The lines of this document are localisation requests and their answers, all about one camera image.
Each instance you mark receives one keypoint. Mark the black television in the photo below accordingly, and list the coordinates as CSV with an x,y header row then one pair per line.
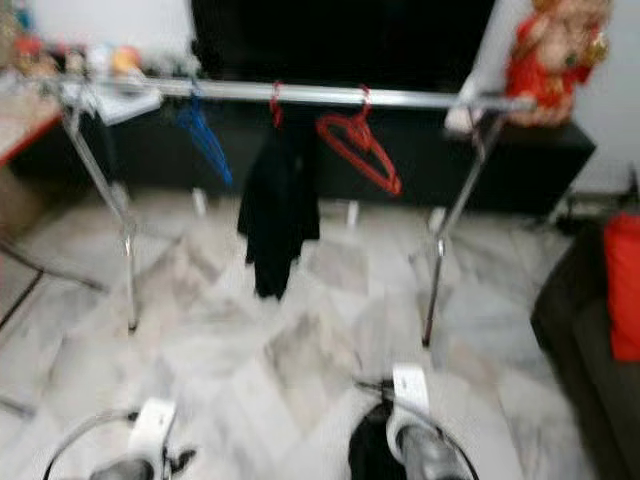
x,y
340,40

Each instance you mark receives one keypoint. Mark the white paper sheet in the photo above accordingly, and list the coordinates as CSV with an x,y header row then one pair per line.
x,y
125,103

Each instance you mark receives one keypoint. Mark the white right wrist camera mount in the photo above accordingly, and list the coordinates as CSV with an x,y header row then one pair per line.
x,y
410,388

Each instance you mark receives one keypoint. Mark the black TV console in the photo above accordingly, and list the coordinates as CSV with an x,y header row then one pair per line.
x,y
550,165

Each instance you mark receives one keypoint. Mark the red fortune god statue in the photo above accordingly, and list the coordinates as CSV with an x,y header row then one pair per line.
x,y
545,65

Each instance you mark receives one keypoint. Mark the blue plastic hanger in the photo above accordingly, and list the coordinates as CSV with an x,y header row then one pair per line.
x,y
205,145

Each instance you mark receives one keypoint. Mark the red plastic hanger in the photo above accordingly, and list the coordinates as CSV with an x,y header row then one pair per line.
x,y
276,110
360,120

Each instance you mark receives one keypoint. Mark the orange round plush toy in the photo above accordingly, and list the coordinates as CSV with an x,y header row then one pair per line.
x,y
126,60

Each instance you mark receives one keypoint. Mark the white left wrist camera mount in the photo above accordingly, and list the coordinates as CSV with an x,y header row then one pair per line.
x,y
152,425

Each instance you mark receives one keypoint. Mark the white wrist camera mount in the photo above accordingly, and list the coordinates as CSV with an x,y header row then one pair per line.
x,y
410,388
152,425

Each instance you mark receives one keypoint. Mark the dark grey fabric sofa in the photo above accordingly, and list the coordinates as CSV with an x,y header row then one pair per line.
x,y
575,340

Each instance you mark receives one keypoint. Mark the silver metal clothes rack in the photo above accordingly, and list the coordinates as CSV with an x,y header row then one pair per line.
x,y
420,98

